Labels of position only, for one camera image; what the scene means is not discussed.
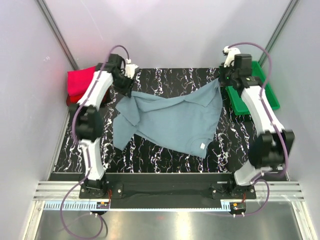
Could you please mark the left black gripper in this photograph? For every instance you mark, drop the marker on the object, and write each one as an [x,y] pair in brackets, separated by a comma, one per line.
[127,90]

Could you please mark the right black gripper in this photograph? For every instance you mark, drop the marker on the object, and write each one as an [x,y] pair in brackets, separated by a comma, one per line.
[223,69]

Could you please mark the grey blue t shirt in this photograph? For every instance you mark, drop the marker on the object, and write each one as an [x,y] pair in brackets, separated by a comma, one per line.
[185,124]

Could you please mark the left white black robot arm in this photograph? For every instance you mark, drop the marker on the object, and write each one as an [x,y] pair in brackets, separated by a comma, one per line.
[87,124]

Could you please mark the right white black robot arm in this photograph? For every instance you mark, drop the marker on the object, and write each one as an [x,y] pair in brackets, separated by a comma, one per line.
[273,144]

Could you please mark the green plastic tray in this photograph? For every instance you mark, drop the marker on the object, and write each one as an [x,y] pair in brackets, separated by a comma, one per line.
[252,96]

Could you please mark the folded pink t shirt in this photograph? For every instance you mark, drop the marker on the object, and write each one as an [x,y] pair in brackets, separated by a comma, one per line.
[78,81]

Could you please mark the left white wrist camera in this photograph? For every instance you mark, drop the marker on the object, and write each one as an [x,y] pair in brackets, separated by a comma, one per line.
[130,69]

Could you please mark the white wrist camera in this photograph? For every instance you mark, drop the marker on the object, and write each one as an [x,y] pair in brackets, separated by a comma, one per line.
[230,53]
[130,69]

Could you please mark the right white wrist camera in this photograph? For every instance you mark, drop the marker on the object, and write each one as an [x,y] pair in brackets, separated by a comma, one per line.
[230,53]

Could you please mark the black mounting base plate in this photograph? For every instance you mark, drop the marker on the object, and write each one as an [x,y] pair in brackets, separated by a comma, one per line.
[122,190]

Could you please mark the aluminium frame rail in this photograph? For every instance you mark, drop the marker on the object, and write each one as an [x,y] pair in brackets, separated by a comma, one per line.
[273,191]

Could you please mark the white slotted cable duct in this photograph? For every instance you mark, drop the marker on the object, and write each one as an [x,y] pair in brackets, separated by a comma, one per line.
[117,205]

